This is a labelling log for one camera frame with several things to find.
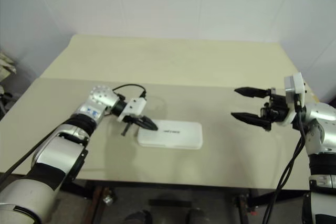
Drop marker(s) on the white rectangular box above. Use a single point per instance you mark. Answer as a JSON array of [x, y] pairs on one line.
[[181, 137]]

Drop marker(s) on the rusty brown table leg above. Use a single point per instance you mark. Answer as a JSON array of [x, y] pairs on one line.
[[96, 205], [243, 211]]

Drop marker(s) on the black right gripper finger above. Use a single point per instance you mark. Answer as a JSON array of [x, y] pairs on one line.
[[252, 92], [252, 119]]

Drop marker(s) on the dark rounded shape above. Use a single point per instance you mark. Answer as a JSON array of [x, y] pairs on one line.
[[137, 217]]

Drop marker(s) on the crumpled pale paper clutter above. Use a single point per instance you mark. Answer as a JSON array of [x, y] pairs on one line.
[[5, 66]]

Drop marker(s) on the black metal table frame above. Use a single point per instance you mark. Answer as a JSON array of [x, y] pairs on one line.
[[78, 188]]

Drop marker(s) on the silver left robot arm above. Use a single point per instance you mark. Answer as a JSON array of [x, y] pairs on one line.
[[65, 155]]

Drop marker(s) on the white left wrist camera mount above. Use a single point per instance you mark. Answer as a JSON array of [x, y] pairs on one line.
[[134, 106]]

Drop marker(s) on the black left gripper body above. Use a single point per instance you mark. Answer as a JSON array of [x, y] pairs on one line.
[[132, 119]]

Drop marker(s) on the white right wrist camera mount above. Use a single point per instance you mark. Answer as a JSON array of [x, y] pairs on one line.
[[294, 85]]

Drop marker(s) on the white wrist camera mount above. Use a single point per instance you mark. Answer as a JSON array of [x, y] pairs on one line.
[[294, 85], [134, 106]]

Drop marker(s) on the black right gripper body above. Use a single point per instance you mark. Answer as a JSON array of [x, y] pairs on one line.
[[277, 108]]

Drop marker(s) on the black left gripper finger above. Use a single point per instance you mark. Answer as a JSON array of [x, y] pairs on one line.
[[126, 129], [148, 124]]

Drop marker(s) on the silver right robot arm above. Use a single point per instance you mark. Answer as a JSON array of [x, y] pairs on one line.
[[323, 129]]

